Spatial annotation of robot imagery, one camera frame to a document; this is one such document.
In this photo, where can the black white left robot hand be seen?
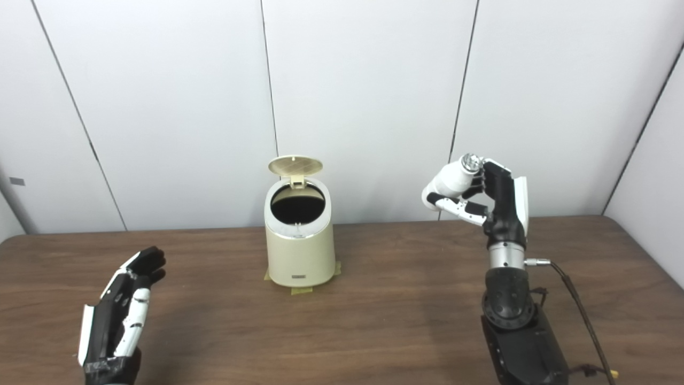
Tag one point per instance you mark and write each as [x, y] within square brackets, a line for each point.
[109, 321]

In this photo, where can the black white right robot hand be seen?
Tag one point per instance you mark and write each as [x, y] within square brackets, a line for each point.
[505, 208]

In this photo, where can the small white plastic bottle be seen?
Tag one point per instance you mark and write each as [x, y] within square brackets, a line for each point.
[449, 181]

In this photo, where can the cream-colored bin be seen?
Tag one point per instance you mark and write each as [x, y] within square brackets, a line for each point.
[300, 256]

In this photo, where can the cream round bin lid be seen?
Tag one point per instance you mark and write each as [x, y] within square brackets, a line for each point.
[295, 165]

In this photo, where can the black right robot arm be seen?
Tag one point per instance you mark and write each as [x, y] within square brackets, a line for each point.
[513, 331]

